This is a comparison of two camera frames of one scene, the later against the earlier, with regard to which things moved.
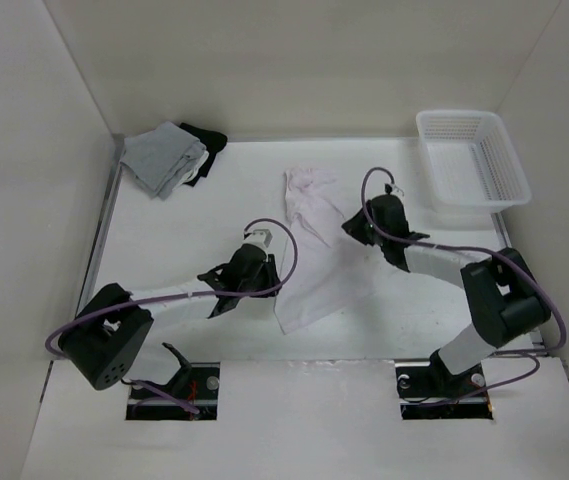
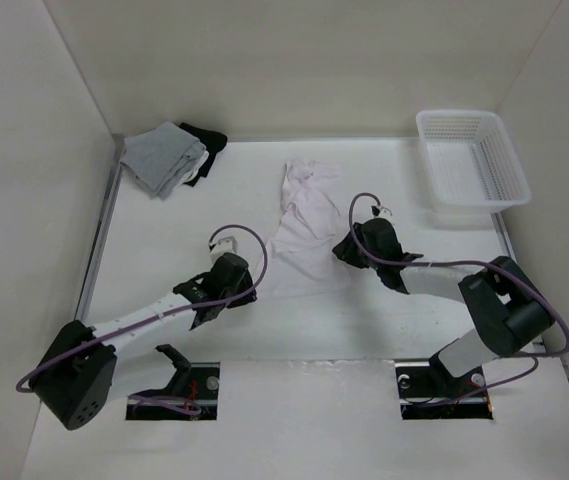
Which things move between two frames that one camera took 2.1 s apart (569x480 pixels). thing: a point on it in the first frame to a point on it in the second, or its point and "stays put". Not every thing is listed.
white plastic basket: (470, 164) stays put
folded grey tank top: (159, 159) stays put
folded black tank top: (213, 141) stays put
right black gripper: (354, 226) to (345, 250)
